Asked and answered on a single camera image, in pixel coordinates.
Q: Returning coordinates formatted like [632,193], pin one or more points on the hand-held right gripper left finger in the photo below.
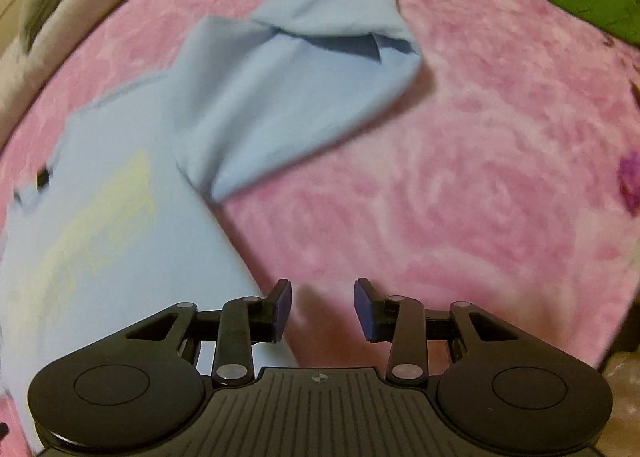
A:
[281,309]

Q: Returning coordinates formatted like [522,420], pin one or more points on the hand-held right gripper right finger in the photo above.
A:
[364,309]

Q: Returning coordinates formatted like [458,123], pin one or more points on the light blue sweatshirt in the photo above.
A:
[125,217]

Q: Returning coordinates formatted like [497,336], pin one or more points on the pink fluffy blanket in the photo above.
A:
[450,162]

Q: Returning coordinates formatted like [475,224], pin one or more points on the white fluffy blanket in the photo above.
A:
[15,72]

